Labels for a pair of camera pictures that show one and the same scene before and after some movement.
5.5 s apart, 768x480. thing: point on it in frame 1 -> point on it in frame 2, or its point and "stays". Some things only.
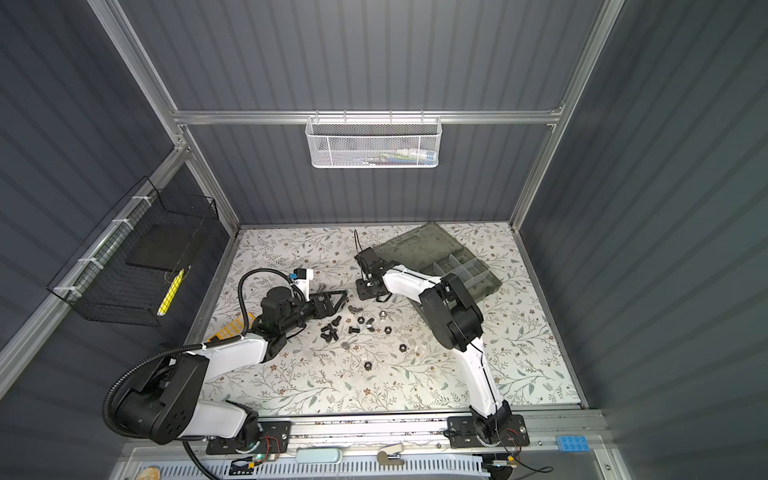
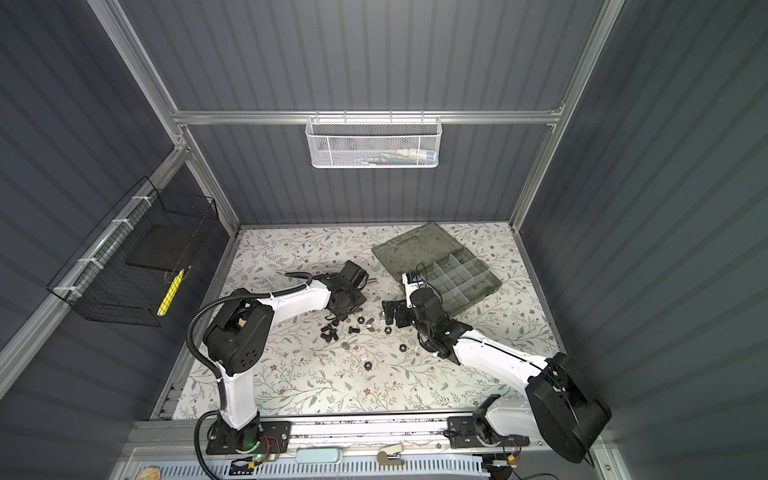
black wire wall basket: x=128 y=268 stays
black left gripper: x=328 y=310 -> x=361 y=298
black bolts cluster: x=333 y=331 stays
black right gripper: x=363 y=292 -> x=400 y=305
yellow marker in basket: x=170 y=293 stays
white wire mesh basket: x=372 y=142 stays
